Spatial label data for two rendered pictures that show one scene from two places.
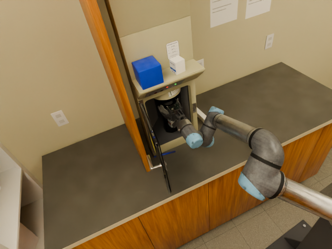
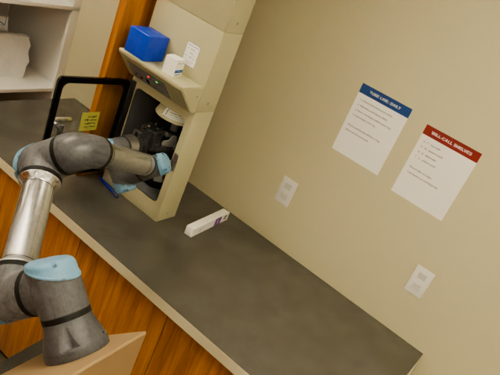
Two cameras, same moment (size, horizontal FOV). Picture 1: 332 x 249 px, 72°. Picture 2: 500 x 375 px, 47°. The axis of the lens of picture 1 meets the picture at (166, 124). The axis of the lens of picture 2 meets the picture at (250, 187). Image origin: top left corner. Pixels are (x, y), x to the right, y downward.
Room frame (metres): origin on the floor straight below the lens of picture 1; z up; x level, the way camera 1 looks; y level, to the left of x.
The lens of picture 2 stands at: (-0.24, -1.69, 2.10)
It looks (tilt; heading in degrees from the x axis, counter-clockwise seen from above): 24 degrees down; 42
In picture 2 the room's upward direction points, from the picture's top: 23 degrees clockwise
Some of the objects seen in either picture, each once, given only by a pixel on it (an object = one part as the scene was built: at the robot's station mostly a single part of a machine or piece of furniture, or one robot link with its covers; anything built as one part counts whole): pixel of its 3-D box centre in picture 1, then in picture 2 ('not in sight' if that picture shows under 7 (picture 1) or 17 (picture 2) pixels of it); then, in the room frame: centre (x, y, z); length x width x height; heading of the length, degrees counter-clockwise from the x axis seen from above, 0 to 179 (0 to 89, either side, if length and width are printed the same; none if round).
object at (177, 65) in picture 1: (177, 64); (173, 65); (0.92, -0.10, 1.54); 0.05 x 0.05 x 0.06; 24
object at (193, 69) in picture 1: (169, 83); (156, 79); (0.90, -0.06, 1.46); 0.32 x 0.11 x 0.10; 106
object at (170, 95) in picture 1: (164, 86); (179, 110); (1.06, -0.03, 1.34); 0.18 x 0.18 x 0.05
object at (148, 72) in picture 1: (147, 72); (146, 43); (0.88, 0.03, 1.56); 0.10 x 0.10 x 0.09; 16
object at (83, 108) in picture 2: (155, 149); (82, 127); (0.75, 0.08, 1.19); 0.30 x 0.01 x 0.40; 10
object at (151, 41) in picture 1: (159, 88); (178, 111); (1.08, -0.01, 1.33); 0.32 x 0.25 x 0.77; 106
